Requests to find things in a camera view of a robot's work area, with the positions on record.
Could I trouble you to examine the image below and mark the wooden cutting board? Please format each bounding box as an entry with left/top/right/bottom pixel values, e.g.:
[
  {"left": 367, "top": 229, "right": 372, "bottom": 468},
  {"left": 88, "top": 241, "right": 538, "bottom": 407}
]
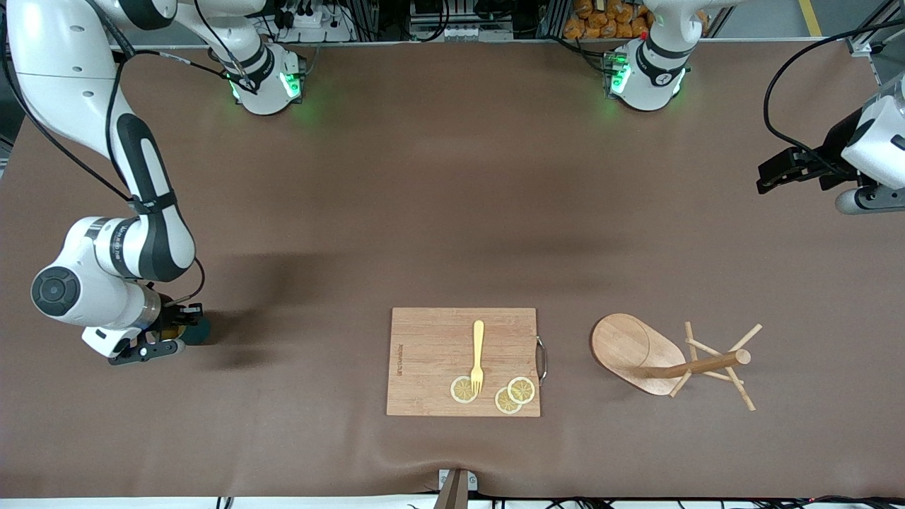
[{"left": 387, "top": 307, "right": 549, "bottom": 418}]

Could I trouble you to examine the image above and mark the grey power strip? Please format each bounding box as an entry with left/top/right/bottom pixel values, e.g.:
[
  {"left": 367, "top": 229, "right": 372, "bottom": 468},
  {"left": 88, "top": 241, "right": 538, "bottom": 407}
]
[{"left": 410, "top": 21, "right": 515, "bottom": 43}]

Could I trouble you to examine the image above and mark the metal camera bracket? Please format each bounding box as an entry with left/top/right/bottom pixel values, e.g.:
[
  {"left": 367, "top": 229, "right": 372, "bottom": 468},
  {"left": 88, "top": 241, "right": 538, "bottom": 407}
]
[{"left": 433, "top": 468, "right": 479, "bottom": 509}]

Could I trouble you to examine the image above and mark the dark green mug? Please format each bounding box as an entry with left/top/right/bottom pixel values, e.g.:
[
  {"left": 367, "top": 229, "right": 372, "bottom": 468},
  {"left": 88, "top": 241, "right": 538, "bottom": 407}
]
[{"left": 170, "top": 315, "right": 211, "bottom": 347}]

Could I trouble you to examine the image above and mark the brown table mat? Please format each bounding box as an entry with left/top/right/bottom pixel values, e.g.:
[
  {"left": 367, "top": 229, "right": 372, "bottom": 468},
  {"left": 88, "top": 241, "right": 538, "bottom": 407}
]
[{"left": 0, "top": 39, "right": 905, "bottom": 499}]

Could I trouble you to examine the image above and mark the white power strip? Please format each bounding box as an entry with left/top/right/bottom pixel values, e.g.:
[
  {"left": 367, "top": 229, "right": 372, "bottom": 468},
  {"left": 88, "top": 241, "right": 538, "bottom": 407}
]
[{"left": 272, "top": 6, "right": 354, "bottom": 43}]

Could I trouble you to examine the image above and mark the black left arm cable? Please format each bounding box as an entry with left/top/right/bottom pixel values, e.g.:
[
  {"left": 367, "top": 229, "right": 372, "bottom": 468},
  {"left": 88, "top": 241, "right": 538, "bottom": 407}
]
[{"left": 764, "top": 20, "right": 905, "bottom": 163}]

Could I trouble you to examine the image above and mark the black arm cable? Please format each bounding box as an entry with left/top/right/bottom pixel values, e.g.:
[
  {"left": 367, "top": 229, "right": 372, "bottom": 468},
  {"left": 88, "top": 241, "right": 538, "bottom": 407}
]
[
  {"left": 0, "top": 0, "right": 245, "bottom": 306},
  {"left": 764, "top": 20, "right": 905, "bottom": 163}
]

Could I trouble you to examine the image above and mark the orange snack bag pile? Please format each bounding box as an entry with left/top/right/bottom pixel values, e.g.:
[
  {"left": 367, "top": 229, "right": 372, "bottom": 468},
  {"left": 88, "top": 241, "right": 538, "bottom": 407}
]
[{"left": 564, "top": 0, "right": 709, "bottom": 40}]

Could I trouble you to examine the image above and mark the wooden mug rack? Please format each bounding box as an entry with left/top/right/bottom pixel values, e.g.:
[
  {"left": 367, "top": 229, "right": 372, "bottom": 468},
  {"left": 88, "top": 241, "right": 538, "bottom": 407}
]
[{"left": 590, "top": 313, "right": 764, "bottom": 413}]

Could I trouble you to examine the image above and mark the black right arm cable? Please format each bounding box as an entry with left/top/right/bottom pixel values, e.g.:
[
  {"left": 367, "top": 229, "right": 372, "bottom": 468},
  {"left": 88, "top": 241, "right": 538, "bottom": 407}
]
[{"left": 0, "top": 0, "right": 245, "bottom": 306}]

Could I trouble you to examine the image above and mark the yellow plastic fork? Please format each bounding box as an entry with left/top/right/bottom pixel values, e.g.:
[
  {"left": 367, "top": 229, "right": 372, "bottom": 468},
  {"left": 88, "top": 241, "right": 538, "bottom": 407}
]
[{"left": 470, "top": 320, "right": 486, "bottom": 394}]

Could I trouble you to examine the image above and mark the aluminium profile frame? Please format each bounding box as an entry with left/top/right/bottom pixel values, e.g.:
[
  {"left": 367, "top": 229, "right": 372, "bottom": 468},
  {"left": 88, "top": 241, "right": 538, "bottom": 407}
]
[{"left": 845, "top": 0, "right": 905, "bottom": 57}]

